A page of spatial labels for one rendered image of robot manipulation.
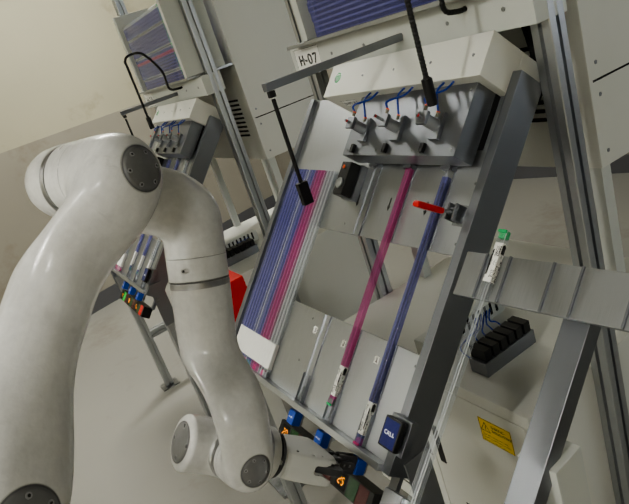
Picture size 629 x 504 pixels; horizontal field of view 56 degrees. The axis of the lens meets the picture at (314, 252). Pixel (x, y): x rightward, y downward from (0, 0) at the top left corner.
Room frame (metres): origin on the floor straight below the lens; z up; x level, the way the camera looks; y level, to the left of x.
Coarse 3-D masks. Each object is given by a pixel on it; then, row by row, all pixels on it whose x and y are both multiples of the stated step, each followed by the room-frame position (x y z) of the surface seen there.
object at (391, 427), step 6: (390, 420) 0.81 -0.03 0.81; (384, 426) 0.81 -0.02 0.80; (390, 426) 0.80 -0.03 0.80; (396, 426) 0.79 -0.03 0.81; (384, 432) 0.81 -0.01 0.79; (390, 432) 0.80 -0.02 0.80; (396, 432) 0.79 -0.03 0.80; (384, 438) 0.80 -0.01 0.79; (390, 438) 0.79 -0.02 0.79; (384, 444) 0.80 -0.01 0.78; (390, 444) 0.79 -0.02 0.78
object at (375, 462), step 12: (264, 384) 1.19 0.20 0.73; (276, 384) 1.18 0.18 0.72; (288, 396) 1.10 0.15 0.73; (300, 408) 1.04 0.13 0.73; (312, 420) 1.00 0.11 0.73; (324, 420) 0.99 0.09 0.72; (336, 432) 0.93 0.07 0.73; (348, 444) 0.89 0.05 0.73; (360, 456) 0.85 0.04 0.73; (372, 456) 0.84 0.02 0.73
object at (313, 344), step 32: (288, 320) 1.26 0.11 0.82; (320, 320) 1.16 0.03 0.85; (288, 352) 1.20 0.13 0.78; (320, 352) 1.11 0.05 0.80; (288, 384) 1.15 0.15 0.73; (320, 384) 1.06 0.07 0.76; (352, 384) 0.98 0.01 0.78; (384, 384) 0.91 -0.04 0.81; (352, 416) 0.94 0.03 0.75; (384, 416) 0.88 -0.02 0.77; (384, 448) 0.84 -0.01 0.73
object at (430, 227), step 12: (444, 180) 1.03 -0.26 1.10; (444, 192) 1.02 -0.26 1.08; (432, 216) 1.01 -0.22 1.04; (432, 228) 1.00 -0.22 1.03; (420, 252) 0.99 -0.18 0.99; (420, 264) 0.98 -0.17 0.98; (408, 288) 0.97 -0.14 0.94; (408, 300) 0.96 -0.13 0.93; (396, 324) 0.95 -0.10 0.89; (396, 336) 0.94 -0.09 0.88; (384, 360) 0.93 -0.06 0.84; (384, 372) 0.92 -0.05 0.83; (372, 396) 0.91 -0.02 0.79; (360, 444) 0.88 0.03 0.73
